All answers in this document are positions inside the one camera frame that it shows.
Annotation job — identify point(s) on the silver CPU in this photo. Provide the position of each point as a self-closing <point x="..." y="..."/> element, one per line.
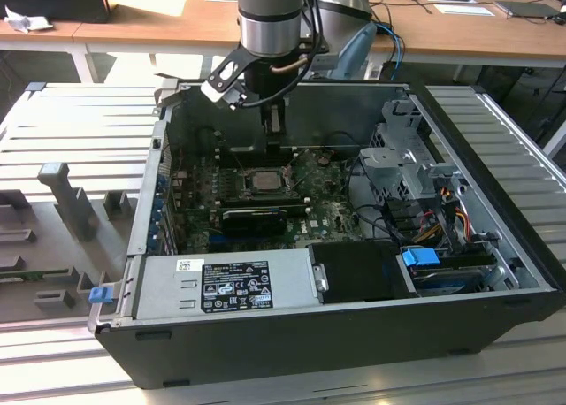
<point x="265" y="181"/>

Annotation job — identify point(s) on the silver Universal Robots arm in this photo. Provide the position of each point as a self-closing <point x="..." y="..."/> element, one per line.
<point x="269" y="7"/>

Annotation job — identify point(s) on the black RAM slot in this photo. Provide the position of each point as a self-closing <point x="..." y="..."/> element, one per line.
<point x="252" y="162"/>
<point x="292" y="209"/>
<point x="261" y="200"/>
<point x="247" y="153"/>

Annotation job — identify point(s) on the CPU socket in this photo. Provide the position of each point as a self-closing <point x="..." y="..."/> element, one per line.
<point x="242" y="181"/>

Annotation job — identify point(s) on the black graphics card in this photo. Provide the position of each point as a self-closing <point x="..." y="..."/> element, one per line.
<point x="252" y="223"/>

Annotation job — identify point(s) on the green motherboard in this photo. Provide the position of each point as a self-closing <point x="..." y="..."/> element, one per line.
<point x="318" y="219"/>

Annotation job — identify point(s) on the grey metal disk bay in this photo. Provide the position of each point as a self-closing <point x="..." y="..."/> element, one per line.
<point x="389" y="166"/>

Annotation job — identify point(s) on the wooden desk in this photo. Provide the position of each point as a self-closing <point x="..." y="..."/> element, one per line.
<point x="464" y="33"/>

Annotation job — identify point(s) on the black plastic shroud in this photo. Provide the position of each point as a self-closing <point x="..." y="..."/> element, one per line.
<point x="358" y="272"/>

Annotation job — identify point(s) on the white paper sheet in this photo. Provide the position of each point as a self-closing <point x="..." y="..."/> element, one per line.
<point x="464" y="9"/>

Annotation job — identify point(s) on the silver power supply unit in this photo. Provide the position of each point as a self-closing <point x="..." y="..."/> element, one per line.
<point x="163" y="285"/>

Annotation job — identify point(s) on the grey parts rack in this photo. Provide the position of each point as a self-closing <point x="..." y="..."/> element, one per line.
<point x="71" y="201"/>

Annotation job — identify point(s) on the black box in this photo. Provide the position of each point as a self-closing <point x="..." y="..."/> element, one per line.
<point x="53" y="0"/>

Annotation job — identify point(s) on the blue disk carrier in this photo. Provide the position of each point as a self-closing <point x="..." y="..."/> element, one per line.
<point x="420" y="257"/>

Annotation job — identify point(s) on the crumpled white paper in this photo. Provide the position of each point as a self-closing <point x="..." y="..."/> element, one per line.
<point x="22" y="22"/>

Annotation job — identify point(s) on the hard disk drive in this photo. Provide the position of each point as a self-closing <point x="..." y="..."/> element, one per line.
<point x="446" y="279"/>

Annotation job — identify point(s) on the black open PC case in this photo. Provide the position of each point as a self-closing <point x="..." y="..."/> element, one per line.
<point x="309" y="347"/>

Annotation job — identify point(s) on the blue case latch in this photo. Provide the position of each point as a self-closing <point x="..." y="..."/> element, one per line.
<point x="99" y="295"/>

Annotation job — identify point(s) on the dark notebook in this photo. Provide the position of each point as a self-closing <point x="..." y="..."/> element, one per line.
<point x="526" y="9"/>

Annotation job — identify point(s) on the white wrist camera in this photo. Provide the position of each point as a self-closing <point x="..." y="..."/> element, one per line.
<point x="216" y="93"/>

